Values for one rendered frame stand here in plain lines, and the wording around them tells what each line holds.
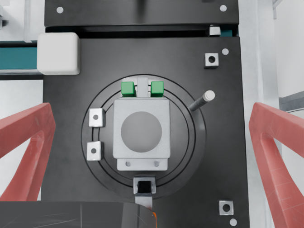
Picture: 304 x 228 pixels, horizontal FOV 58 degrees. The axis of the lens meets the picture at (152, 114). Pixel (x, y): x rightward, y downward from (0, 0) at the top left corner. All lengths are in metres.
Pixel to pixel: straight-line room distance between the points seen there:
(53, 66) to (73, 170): 0.12
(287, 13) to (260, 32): 0.15
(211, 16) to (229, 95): 0.10
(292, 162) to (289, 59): 0.17
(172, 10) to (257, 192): 0.24
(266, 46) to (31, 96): 0.32
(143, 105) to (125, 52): 0.14
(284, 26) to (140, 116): 0.37
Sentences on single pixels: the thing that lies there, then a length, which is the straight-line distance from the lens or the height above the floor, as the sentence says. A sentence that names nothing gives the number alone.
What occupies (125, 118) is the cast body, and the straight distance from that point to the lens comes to 0.20.
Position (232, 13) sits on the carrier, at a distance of 0.37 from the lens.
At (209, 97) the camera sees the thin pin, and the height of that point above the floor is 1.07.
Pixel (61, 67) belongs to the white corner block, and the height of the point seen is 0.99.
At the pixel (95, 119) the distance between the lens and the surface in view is 0.29.
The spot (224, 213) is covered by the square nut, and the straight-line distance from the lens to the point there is 0.33.
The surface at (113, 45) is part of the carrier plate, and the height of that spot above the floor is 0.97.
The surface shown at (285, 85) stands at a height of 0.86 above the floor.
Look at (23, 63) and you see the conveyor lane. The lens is 0.39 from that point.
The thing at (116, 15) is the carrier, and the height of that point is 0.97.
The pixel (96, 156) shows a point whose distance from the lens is 0.29.
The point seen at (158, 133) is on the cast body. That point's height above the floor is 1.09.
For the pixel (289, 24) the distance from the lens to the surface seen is 0.53.
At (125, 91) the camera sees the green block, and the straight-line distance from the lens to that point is 0.26.
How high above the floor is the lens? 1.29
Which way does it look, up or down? 84 degrees down
